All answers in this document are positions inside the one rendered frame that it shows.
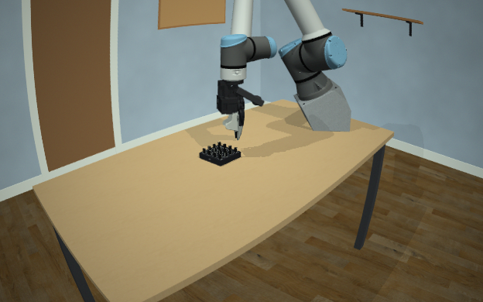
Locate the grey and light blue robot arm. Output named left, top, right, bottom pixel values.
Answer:
left=220, top=0, right=347, bottom=107

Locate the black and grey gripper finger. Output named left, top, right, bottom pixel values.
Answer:
left=225, top=103, right=245, bottom=140
left=223, top=113, right=237, bottom=139

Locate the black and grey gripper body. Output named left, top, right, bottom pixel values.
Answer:
left=217, top=80, right=245, bottom=115

